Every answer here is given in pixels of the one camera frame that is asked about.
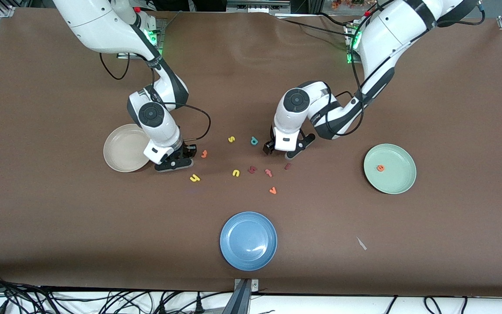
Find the white power strip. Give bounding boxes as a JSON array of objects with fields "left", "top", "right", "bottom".
[{"left": 227, "top": 0, "right": 291, "bottom": 14}]

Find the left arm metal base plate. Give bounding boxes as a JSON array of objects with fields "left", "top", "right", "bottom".
[{"left": 345, "top": 23, "right": 365, "bottom": 64}]

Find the orange flower decoration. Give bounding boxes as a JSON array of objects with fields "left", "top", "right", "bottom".
[{"left": 332, "top": 0, "right": 365, "bottom": 10}]

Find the green round plate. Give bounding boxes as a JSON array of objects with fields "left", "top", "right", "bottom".
[{"left": 363, "top": 143, "right": 417, "bottom": 195}]

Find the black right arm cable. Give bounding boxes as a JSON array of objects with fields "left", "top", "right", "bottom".
[{"left": 99, "top": 52, "right": 212, "bottom": 143}]

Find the thin black table cable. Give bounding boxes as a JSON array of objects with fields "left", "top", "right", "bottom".
[
  {"left": 274, "top": 17, "right": 355, "bottom": 40},
  {"left": 318, "top": 12, "right": 351, "bottom": 27}
]

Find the blue round plate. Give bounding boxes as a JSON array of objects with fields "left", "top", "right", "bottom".
[{"left": 220, "top": 212, "right": 278, "bottom": 271}]

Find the grey metal camera bracket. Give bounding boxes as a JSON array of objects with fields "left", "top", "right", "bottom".
[{"left": 233, "top": 278, "right": 260, "bottom": 314}]

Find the brown paper table cover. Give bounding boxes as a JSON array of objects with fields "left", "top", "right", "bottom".
[{"left": 0, "top": 8, "right": 502, "bottom": 298}]

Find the black floor cable tangle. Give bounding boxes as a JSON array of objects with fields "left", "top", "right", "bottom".
[{"left": 0, "top": 270, "right": 234, "bottom": 314}]

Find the beige round plate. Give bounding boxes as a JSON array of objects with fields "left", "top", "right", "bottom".
[{"left": 103, "top": 124, "right": 152, "bottom": 173}]

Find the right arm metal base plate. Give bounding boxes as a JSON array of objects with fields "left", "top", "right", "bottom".
[{"left": 117, "top": 17, "right": 167, "bottom": 60}]

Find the black looped cable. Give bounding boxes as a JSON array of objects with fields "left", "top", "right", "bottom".
[{"left": 423, "top": 296, "right": 444, "bottom": 314}]

